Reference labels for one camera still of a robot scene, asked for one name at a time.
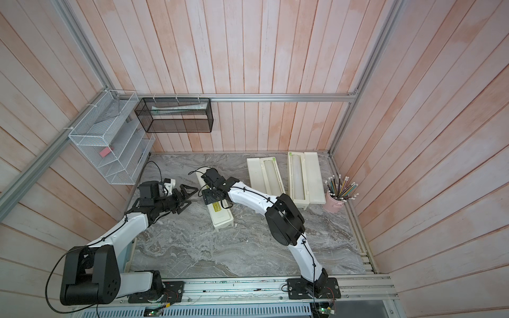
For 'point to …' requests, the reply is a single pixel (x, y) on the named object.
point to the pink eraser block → (105, 152)
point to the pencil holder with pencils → (338, 193)
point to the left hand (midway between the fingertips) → (195, 197)
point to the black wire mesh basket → (176, 115)
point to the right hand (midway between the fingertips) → (211, 194)
